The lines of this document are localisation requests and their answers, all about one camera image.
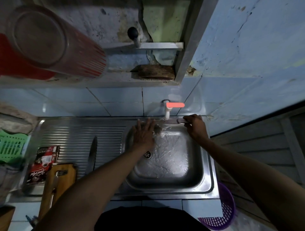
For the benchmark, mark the purple plastic basket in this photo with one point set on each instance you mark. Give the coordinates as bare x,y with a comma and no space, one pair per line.
225,214

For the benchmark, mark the person's left hand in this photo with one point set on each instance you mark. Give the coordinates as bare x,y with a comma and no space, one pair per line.
143,136

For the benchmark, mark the person's right hand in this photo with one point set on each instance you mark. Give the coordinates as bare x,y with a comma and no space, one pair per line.
196,129

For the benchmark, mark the checked dishcloth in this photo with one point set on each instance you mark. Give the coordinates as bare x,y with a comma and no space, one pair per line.
9,183

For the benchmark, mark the red striped drinking glass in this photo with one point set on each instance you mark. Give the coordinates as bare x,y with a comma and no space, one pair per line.
59,47

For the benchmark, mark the red black sachet pack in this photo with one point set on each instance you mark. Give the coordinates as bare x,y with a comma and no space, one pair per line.
44,161

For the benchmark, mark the grey slatted wooden door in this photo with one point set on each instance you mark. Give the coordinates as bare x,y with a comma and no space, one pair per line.
257,147

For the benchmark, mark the green plastic basket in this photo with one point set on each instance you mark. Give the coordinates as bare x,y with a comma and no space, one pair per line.
13,145

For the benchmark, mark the wooden knife block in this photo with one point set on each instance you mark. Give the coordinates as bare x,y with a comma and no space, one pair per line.
6,217

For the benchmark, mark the person's black clothing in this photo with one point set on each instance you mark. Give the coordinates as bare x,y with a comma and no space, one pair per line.
152,219

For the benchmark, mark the wooden scrub brush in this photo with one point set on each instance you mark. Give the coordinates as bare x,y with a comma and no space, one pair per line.
155,71

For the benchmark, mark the red plastic cup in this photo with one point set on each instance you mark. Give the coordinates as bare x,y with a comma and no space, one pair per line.
19,64

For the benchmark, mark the person's left forearm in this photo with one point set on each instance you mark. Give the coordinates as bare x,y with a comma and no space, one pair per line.
88,192

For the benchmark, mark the small wooden cutting board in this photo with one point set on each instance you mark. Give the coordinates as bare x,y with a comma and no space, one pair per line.
66,173

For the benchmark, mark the stainless steel sink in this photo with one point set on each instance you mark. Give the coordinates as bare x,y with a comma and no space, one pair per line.
71,135

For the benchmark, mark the person's right forearm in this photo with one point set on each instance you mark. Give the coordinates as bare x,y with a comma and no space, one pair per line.
257,183

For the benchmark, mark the knives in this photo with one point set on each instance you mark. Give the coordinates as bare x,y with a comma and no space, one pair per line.
56,185

